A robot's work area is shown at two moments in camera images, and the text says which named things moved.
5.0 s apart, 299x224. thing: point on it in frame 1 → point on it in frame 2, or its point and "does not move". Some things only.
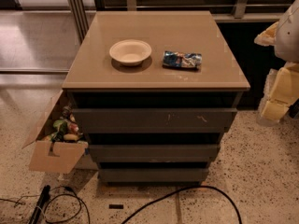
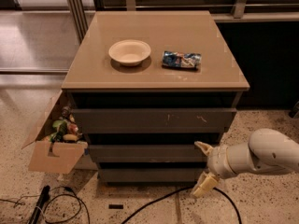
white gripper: x=288 y=36 → x=217 y=162
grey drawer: x=154 y=152 does not move
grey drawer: x=156 y=120 does not move
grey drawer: x=155 y=175 does not move
